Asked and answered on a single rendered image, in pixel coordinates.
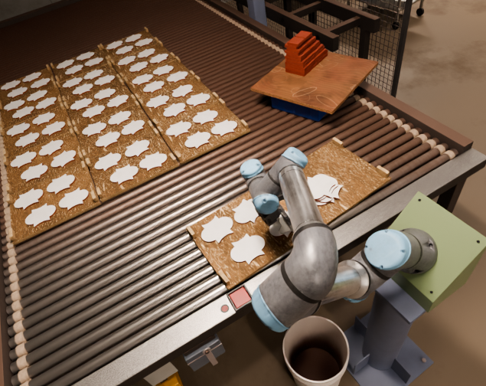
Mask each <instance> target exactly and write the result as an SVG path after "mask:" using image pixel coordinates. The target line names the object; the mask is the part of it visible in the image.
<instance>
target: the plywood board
mask: <svg viewBox="0 0 486 386"><path fill-rule="evenodd" d="M378 62H379V61H372V60H368V59H363V58H359V57H352V56H347V55H343V54H336V53H331V52H328V56H327V57H325V58H324V59H323V60H322V61H321V62H320V63H319V64H318V65H316V67H314V68H313V69H312V70H311V71H310V72H309V73H308V74H307V75H305V76H304V77H303V76H299V75H296V74H291V73H287V72H285V59H284V60H283V61H282V62H281V63H280V64H278V65H277V66H276V67H274V68H273V69H272V70H271V71H270V72H268V74H267V75H265V76H264V77H263V78H262V79H261V80H259V81H258V82H257V83H256V84H254V85H253V86H252V87H251V88H250V89H251V91H253V92H257V93H261V94H264V95H267V96H270V97H275V98H277V99H281V100H285V101H288V102H290V103H295V104H298V105H301V106H306V107H308V108H312V109H314V110H319V111H322V112H325V113H330V114H333V113H334V112H335V111H336V110H337V108H338V107H339V106H340V105H341V104H342V103H343V102H344V101H345V100H346V99H347V98H348V97H349V96H350V95H351V94H352V93H353V92H354V90H355V89H356V88H357V87H358V86H359V85H360V84H361V83H362V82H363V81H364V79H365V78H366V77H367V76H368V75H369V74H370V73H371V72H372V70H373V69H374V68H375V67H376V66H377V65H378Z"/></svg>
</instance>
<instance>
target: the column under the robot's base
mask: <svg viewBox="0 0 486 386"><path fill-rule="evenodd" d="M425 312H426V311H425V310H424V308H422V307H421V306H420V305H419V304H418V303H417V302H416V301H415V300H414V299H413V298H412V297H411V296H410V295H409V294H408V293H406V292H405V291H404V290H403V289H402V288H401V287H400V286H399V285H398V284H397V283H395V282H394V281H393V280H392V279H391V278H390V279H388V280H387V281H386V282H385V283H384V284H383V285H381V286H380V287H379V288H377V289H376V290H375V295H374V299H373V305H372V308H371V312H369V313H368V314H366V315H365V317H363V318H362V319H359V318H358V317H357V316H356V317H355V323H354V325H352V326H351V327H350V328H349V329H347V330H346V331H345V332H344V334H345V336H346V338H347V342H348V345H349V359H348V363H347V368H346V369H347V370H348V371H349V373H350V374H351V375H352V377H353V378H354V379H355V381H356V382H357V383H358V384H359V385H360V386H408V385H409V384H410V383H411V382H413V381H414V380H415V379H416V378H417V377H419V376H420V375H421V374H422V373H423V372H424V371H425V370H426V369H427V368H428V367H429V366H431V365H432V364H433V363H434V361H432V360H431V359H430V358H429V357H428V356H427V355H426V354H425V353H424V352H423V351H422V350H421V349H420V348H419V347H418V346H417V345H416V344H415V343H414V342H413V341H412V340H411V339H410V338H409V337H408V336H407V335H408V332H409V330H410V328H411V326H412V324H413V322H414V321H415V320H417V319H418V318H419V317H420V316H421V315H422V314H423V313H425Z"/></svg>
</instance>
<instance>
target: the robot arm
mask: <svg viewBox="0 0 486 386"><path fill-rule="evenodd" d="M307 164H308V159H307V157H306V156H305V155H304V154H303V153H302V152H301V151H299V150H298V149H296V148H294V147H289V148H288V149H287V150H286V151H285V152H284V153H283V154H281V157H280V158H279V160H278V161H277V162H276V163H275V165H274V166H273V167H272V168H271V169H270V170H269V171H268V172H267V174H266V172H265V170H264V168H263V166H262V164H261V163H260V161H259V160H257V159H250V160H247V161H245V162H244V163H243V164H242V165H241V167H240V173H241V175H242V177H243V178H244V180H245V182H246V185H247V188H248V190H249V192H250V195H251V198H252V203H253V205H254V207H255V210H256V213H257V214H258V215H259V217H261V218H262V220H263V221H264V222H265V223H266V224H268V225H269V226H271V225H272V224H274V223H275V222H276V221H277V218H279V217H280V215H282V216H281V217H280V218H279V223H280V224H281V227H280V229H279V233H280V234H284V233H285V232H288V231H292V233H293V236H292V244H293V249H292V252H291V253H290V255H289V256H288V257H287V258H286V259H285V260H284V261H283V262H282V263H281V264H280V265H279V266H278V267H277V268H276V269H275V270H274V271H273V272H272V273H271V274H270V275H269V276H268V277H267V278H266V279H265V280H264V281H263V282H262V283H261V284H259V285H258V286H257V288H256V289H255V290H254V291H253V294H252V305H253V309H254V311H255V313H256V315H257V316H258V318H259V319H260V321H261V322H262V323H263V324H264V325H265V326H267V327H268V328H269V329H271V330H272V331H275V332H284V331H285V330H286V329H289V328H290V327H291V325H292V324H294V323H295V322H297V321H299V320H300V319H304V318H306V317H308V316H311V315H313V314H315V313H316V312H317V311H318V309H319V308H320V306H321V305H323V304H325V303H329V302H332V301H335V300H337V299H340V298H344V299H346V300H349V302H351V303H358V302H360V301H362V300H364V299H366V298H367V297H368V296H369V295H370V294H371V293H372V292H373V291H375V290H376V289H377V288H379V287H380V286H381V285H383V284H384V283H385V282H386V281H387V280H388V279H390V278H391V277H392V276H394V275H395V274H396V273H398V272H399V271H403V272H404V273H409V274H420V273H425V272H426V271H428V270H430V269H431V268H432V267H433V266H434V264H435V262H436V260H437V256H438V248H437V245H436V243H435V241H434V239H433V238H432V237H431V236H430V235H429V234H428V233H426V232H425V231H423V230H420V229H417V228H405V229H402V230H400V231H396V230H391V229H387V230H381V231H377V232H375V233H374V234H372V235H371V236H370V237H369V238H368V240H367V242H366V244H365V245H366V247H365V248H364V249H363V250H362V251H360V252H359V253H358V254H357V255H356V256H355V257H353V258H352V259H350V260H344V261H342V262H340V263H338V247H337V243H336V240H335V237H334V234H333V231H332V229H331V228H330V227H329V226H328V225H327V224H325V223H324V222H323V219H322V217H321V214H320V211H319V210H318V206H317V204H316V202H315V199H314V197H313V194H312V193H311V189H310V187H309V185H308V182H307V179H306V177H305V174H304V172H303V170H302V169H304V168H305V166H306V165H307ZM282 200H285V204H286V207H287V210H288V213H289V216H288V215H287V214H286V212H285V210H284V208H283V207H282V206H281V204H280V203H279V202H280V201H282Z"/></svg>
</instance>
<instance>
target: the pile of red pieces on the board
mask: <svg viewBox="0 0 486 386"><path fill-rule="evenodd" d="M285 47H287V49H286V50H285V53H286V56H285V72H287V73H291V74H296V75H299V76H303V77H304V76H305V75H307V74H308V73H309V72H310V71H311V70H312V69H313V68H314V67H316V65H318V64H319V63H320V62H321V61H322V60H323V59H324V58H325V57H327V56H328V50H326V49H325V46H324V45H323V44H321V42H320V41H318V40H316V37H315V36H312V32H308V31H300V32H299V33H298V34H297V35H296V36H295V37H293V38H292V39H291V40H289V41H288V42H287V43H286V44H285Z"/></svg>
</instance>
